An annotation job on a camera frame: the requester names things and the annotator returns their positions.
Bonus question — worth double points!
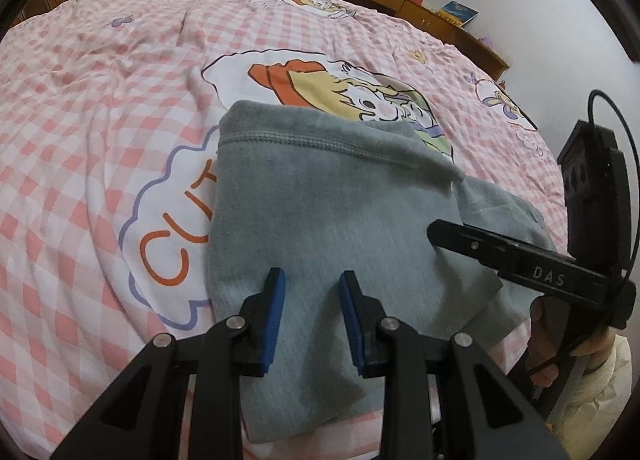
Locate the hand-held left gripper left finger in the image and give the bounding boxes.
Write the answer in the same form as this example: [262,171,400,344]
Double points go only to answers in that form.
[50,267,287,460]

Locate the person's right hand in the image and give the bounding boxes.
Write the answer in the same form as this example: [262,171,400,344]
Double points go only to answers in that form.
[527,297,617,388]

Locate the blue book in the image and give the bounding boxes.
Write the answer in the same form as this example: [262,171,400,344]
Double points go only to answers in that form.
[436,0,480,29]

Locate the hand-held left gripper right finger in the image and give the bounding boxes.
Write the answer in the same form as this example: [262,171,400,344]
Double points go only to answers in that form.
[339,269,571,460]

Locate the black cable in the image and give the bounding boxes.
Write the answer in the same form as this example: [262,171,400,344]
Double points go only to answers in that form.
[587,89,640,266]

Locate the person's right forearm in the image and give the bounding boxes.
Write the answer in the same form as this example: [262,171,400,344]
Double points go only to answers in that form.
[555,333,635,443]

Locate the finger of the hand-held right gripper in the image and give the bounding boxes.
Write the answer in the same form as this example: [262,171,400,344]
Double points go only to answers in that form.
[427,219,521,273]
[465,225,576,262]

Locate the pink checked cartoon bed cover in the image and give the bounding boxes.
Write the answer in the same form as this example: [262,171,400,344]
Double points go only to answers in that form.
[0,0,591,460]

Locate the grey pants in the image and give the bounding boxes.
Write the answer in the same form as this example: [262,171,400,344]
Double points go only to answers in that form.
[206,100,558,443]

